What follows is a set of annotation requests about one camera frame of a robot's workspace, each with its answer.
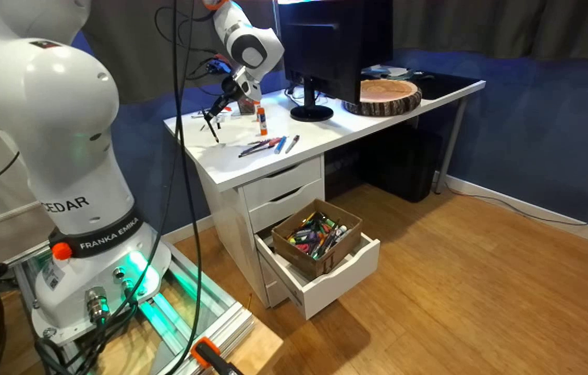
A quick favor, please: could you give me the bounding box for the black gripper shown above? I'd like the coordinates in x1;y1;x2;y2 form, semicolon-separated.
204;69;251;119

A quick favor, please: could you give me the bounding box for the black pen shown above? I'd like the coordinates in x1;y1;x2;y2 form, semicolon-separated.
202;110;219;145

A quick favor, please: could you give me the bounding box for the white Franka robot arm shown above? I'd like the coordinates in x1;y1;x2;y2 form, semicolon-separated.
0;0;171;344

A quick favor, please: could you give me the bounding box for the blue pen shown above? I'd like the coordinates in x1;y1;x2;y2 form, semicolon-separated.
275;136;288;154

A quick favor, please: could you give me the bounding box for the small dark cup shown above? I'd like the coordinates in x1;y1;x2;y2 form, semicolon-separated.
237;98;257;114

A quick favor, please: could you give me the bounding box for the orange capped glue stick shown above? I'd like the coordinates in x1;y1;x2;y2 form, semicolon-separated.
254;104;270;138

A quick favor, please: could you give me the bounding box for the white desk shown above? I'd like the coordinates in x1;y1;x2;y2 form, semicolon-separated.
181;79;485;189

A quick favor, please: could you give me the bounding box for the white drawer unit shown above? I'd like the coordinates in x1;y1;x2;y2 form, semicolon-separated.
201;157;326;307

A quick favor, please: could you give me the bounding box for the black computer monitor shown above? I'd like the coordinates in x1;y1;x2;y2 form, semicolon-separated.
277;0;395;124

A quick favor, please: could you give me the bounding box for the round wooden log slice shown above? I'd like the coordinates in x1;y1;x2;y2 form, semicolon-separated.
342;79;422;118

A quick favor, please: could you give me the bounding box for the cardboard box of markers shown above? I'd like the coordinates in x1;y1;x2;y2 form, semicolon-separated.
272;201;364;279

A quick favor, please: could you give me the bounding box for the black computer tower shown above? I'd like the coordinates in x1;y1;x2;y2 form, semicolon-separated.
358;128;440;203

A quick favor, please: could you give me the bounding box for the open white bottom drawer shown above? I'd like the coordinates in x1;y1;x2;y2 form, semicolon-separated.
254;235;380;319

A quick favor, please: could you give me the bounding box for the grey curtain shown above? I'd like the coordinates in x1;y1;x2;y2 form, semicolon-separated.
393;0;588;60

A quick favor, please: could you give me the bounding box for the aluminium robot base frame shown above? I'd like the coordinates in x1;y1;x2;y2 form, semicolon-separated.
14;228;254;375

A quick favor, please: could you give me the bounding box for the orange black clamp handle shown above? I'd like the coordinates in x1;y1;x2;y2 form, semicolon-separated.
193;337;244;375

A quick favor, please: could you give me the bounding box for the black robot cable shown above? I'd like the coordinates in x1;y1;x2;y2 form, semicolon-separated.
32;0;237;375

